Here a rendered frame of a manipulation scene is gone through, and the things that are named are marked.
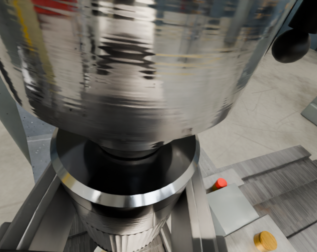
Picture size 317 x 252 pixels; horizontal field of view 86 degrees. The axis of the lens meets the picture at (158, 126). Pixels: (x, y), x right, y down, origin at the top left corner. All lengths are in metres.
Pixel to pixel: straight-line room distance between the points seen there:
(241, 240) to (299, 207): 0.28
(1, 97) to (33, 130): 0.10
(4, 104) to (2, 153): 1.35
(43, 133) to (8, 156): 1.34
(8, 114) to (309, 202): 0.77
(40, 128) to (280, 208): 0.59
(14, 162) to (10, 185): 0.20
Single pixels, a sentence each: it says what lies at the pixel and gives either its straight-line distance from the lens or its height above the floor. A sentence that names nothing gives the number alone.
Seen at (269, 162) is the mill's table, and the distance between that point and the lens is 0.60.
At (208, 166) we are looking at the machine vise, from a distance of 0.39.
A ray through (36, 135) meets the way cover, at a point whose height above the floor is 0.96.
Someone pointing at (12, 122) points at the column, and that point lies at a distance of 0.57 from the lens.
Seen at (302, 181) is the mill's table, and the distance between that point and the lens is 0.63.
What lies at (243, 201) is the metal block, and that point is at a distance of 0.30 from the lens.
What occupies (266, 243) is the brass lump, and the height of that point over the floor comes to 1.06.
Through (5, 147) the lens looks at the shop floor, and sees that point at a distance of 1.90.
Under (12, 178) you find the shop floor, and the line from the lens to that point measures 1.68.
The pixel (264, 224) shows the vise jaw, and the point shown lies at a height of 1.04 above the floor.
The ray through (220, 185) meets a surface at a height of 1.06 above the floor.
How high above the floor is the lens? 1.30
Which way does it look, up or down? 44 degrees down
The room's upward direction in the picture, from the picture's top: 12 degrees clockwise
